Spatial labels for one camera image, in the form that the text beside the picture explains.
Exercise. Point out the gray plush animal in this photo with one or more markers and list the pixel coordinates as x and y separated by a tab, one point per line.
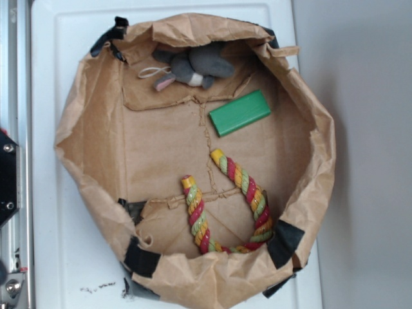
195	67

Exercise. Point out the brown paper bag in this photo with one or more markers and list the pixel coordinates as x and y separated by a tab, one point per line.
127	146

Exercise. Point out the metal frame rail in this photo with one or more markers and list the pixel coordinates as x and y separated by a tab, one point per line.
16	239

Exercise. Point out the green rectangular block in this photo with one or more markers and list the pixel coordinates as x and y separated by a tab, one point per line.
239	113

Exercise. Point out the white plastic tray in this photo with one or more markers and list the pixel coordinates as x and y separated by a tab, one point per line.
74	266

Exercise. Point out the multicolour twisted rope toy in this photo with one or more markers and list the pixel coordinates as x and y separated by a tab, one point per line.
237	220

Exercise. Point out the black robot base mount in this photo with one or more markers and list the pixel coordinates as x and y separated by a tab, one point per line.
9	178

